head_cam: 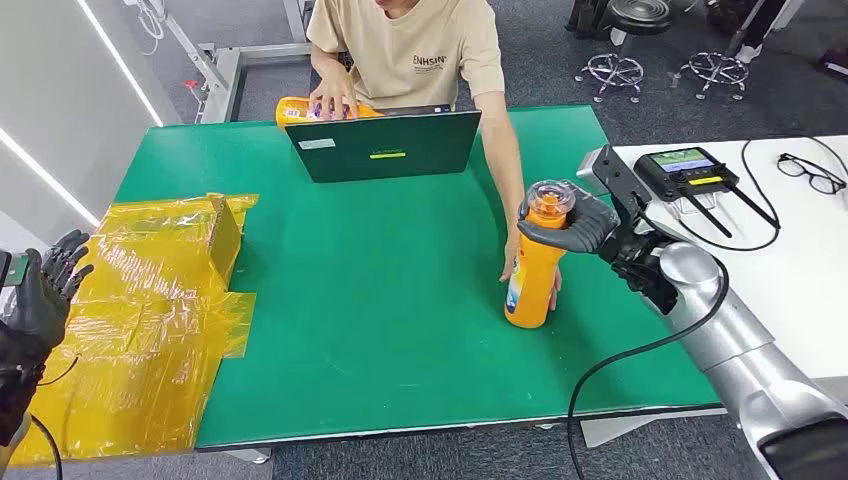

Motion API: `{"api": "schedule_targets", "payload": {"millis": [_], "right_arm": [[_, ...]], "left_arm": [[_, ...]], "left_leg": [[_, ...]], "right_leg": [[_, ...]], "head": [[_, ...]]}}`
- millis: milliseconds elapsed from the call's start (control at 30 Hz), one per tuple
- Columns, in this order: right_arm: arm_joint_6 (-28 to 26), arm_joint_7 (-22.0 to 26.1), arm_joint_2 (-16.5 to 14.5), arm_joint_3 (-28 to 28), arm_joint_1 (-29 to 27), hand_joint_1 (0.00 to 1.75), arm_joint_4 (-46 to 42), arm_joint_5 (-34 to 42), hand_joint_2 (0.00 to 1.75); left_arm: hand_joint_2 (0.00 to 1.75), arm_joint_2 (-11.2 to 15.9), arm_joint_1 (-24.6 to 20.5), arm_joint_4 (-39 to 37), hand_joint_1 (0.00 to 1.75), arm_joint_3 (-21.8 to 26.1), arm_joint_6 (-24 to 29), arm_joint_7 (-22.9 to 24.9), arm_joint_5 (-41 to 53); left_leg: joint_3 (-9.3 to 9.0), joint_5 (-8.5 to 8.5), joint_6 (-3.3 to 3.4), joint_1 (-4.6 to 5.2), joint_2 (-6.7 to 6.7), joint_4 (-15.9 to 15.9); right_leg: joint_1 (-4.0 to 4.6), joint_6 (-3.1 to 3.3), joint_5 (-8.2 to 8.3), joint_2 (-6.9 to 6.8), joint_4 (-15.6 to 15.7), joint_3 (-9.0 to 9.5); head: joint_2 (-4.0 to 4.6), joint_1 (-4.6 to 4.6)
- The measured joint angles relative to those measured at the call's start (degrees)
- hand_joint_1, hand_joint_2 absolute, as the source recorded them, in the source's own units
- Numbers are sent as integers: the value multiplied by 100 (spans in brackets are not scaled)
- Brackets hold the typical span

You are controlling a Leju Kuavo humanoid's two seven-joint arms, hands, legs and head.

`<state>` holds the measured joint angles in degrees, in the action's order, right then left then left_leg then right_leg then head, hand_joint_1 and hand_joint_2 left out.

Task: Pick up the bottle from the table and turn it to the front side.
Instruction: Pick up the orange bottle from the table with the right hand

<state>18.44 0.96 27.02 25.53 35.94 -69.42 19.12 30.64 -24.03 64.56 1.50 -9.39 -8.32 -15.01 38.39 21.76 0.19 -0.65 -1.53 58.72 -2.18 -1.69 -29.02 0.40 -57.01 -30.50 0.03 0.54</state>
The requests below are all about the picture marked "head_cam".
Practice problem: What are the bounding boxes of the person's left hand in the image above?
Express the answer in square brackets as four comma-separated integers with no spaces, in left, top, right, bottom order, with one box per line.
[499,227,564,313]

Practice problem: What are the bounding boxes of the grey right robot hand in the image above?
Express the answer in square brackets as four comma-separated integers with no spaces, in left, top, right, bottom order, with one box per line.
[516,184,621,256]

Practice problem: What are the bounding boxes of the person's right hand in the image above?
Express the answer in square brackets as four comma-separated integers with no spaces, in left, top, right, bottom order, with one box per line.
[308,64,360,123]

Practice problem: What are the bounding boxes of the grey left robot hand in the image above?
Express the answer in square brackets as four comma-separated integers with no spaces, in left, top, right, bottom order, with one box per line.
[0,229,95,360]

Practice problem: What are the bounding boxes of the orange bottle with clear cap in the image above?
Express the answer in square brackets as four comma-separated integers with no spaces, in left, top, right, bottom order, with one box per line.
[504,179,578,331]

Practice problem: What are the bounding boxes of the orange bottle with purple label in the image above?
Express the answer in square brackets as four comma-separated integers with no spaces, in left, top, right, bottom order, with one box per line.
[274,95,386,131]

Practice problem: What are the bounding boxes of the dark green laptop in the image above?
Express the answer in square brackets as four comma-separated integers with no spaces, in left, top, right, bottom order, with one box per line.
[284,103,484,185]

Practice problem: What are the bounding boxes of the person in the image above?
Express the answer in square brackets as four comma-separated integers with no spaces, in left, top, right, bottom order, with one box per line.
[305,0,564,313]

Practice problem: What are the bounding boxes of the yellow taped cardboard box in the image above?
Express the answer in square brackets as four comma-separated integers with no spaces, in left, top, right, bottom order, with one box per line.
[9,192,260,467]

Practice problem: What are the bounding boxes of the black remote controller with screen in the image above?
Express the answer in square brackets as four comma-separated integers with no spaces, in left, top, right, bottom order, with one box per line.
[632,146,782,240]

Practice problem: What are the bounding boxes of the green table mat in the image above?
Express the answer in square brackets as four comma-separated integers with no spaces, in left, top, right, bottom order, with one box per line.
[111,104,725,453]

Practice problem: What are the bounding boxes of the black stool with chrome base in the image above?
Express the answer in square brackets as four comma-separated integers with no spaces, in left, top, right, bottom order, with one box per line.
[564,0,676,105]

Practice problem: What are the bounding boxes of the chrome stool base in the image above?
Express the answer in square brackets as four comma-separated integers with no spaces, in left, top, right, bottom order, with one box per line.
[667,50,753,102]

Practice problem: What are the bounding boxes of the white table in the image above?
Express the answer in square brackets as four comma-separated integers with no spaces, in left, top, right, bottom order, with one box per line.
[580,134,848,450]

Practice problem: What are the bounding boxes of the black eyeglasses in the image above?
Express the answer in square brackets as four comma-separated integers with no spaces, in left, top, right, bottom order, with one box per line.
[776,152,848,197]

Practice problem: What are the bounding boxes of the person's leg with white shoe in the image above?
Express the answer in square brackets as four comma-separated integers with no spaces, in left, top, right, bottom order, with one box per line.
[725,0,791,66]

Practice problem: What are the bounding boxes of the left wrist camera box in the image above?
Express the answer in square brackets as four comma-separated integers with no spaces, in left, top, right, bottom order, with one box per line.
[0,249,32,313]

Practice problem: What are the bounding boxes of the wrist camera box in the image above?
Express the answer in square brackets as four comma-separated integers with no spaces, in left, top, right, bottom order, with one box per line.
[574,146,617,197]
[0,249,32,313]

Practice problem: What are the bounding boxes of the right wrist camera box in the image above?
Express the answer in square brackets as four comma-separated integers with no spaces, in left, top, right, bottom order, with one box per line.
[574,146,617,197]

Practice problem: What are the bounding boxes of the grey metal frame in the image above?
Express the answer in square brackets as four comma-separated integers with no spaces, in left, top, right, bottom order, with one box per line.
[121,0,315,126]

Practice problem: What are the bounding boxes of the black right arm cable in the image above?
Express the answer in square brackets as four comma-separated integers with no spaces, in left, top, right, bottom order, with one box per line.
[565,254,731,480]

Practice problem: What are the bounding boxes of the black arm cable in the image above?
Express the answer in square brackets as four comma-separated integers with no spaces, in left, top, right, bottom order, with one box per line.
[565,254,731,480]
[27,356,81,480]

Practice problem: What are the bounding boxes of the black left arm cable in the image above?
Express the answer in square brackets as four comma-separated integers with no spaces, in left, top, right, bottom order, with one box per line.
[27,356,81,480]

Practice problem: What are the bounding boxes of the thin black cable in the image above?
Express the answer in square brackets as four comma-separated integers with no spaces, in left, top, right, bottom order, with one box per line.
[674,135,848,254]

